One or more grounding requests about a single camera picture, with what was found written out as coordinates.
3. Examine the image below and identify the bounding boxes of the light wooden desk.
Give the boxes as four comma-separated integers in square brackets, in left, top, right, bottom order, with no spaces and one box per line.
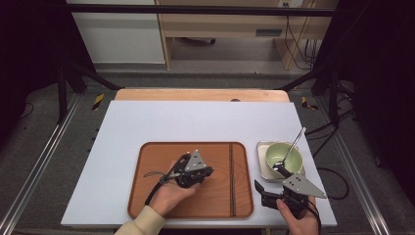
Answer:
[155,0,339,71]

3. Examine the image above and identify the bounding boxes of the black cables under desk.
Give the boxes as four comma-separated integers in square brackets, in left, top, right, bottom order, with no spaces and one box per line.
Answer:
[285,15,319,71]

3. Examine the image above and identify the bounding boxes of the black floor cable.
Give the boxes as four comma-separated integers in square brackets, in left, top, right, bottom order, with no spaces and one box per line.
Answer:
[304,109,357,201]

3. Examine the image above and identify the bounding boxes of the yellow black floor tape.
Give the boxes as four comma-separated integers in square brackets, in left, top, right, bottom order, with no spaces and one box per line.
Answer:
[300,95,319,111]
[91,93,106,112]

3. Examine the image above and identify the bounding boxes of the black curtain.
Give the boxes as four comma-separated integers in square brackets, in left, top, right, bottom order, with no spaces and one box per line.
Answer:
[0,0,96,140]
[312,0,415,205]

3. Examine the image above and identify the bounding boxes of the person's left hand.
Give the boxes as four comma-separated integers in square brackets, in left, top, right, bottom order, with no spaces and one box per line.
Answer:
[149,161,199,217]

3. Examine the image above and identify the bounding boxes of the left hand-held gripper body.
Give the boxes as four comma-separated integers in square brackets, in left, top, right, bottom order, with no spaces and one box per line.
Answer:
[175,149,208,189]

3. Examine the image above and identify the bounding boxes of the metal floor rail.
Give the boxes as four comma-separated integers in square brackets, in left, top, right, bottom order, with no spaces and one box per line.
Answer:
[314,96,392,235]
[0,93,81,235]

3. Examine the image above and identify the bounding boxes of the right hand-held gripper cable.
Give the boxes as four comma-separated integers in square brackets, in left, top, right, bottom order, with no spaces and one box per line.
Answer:
[306,199,323,235]

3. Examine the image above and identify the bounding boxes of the white square plate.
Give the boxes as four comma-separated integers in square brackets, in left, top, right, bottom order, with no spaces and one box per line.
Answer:
[255,140,307,183]

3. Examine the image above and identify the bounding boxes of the hand-held gripper cable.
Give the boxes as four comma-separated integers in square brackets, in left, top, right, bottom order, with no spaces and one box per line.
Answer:
[143,153,192,207]
[306,199,323,235]

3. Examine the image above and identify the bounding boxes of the metal spoon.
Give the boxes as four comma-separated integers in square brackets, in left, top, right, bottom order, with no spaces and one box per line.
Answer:
[272,126,307,173]

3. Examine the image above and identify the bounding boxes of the black metal stand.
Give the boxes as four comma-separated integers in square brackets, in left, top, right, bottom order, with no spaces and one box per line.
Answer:
[277,64,341,127]
[56,61,123,124]

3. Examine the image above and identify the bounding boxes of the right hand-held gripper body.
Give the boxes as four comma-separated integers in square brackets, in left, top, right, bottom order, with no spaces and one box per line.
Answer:
[260,173,328,219]

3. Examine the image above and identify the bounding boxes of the brown wooden tray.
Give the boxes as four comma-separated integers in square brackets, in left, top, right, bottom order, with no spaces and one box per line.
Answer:
[126,141,254,220]

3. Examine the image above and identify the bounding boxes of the light green bowl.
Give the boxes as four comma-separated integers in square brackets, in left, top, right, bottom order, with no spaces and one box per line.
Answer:
[264,142,304,174]

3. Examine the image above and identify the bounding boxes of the left hand-held gripper cable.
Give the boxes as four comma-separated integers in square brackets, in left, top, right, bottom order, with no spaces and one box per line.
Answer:
[143,153,192,207]

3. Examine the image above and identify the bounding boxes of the black horizontal frame bar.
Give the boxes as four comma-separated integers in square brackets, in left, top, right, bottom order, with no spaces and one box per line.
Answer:
[67,4,337,18]

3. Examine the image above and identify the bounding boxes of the person's right hand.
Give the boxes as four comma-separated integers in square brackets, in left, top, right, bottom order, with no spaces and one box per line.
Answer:
[276,198,320,235]

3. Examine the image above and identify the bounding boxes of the white cabinet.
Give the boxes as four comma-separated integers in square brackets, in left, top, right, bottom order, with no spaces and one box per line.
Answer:
[66,0,166,65]

